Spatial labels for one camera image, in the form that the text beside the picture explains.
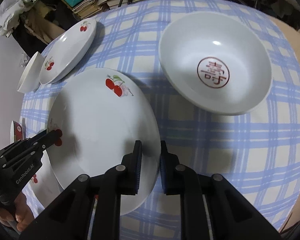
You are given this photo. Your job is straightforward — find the dark hanging clothes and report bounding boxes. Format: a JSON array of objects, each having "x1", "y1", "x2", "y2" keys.
[{"x1": 11, "y1": 12, "x2": 65, "y2": 58}]

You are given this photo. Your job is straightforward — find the small bowl red outside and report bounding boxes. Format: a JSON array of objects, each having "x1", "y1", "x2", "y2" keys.
[{"x1": 10, "y1": 120, "x2": 25, "y2": 145}]

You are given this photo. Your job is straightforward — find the small white cherry plate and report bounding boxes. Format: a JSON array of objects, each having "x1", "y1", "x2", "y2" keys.
[{"x1": 39, "y1": 18, "x2": 97, "y2": 85}]

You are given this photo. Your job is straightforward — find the stack of books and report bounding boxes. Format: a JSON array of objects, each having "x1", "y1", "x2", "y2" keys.
[{"x1": 71, "y1": 0, "x2": 110, "y2": 20}]

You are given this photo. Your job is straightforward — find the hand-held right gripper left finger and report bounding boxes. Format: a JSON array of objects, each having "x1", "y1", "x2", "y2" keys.
[{"x1": 20, "y1": 140, "x2": 143, "y2": 240}]

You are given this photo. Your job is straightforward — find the small plain white bowl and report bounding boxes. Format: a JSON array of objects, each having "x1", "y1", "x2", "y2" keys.
[{"x1": 17, "y1": 51, "x2": 45, "y2": 93}]

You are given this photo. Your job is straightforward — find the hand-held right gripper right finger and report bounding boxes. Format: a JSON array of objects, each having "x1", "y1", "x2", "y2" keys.
[{"x1": 160, "y1": 141, "x2": 282, "y2": 240}]

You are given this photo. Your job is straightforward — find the large white cherry plate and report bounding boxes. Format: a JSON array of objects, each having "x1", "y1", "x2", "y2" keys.
[{"x1": 47, "y1": 68, "x2": 161, "y2": 216}]

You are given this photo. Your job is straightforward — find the large white bowl red emblem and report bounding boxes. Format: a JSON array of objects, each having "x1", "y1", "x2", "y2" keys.
[{"x1": 158, "y1": 12, "x2": 273, "y2": 116}]

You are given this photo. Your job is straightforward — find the blue checked blanket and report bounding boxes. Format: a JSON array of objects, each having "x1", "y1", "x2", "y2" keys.
[{"x1": 20, "y1": 0, "x2": 300, "y2": 233}]

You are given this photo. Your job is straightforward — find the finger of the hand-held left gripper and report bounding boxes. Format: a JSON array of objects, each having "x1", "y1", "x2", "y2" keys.
[{"x1": 0, "y1": 129, "x2": 63, "y2": 168}]

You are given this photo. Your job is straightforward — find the person's left hand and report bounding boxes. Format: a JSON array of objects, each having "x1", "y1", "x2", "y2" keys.
[{"x1": 0, "y1": 194, "x2": 35, "y2": 232}]

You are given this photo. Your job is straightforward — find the white padded jacket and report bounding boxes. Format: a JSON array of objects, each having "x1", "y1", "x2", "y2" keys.
[{"x1": 0, "y1": 0, "x2": 50, "y2": 37}]

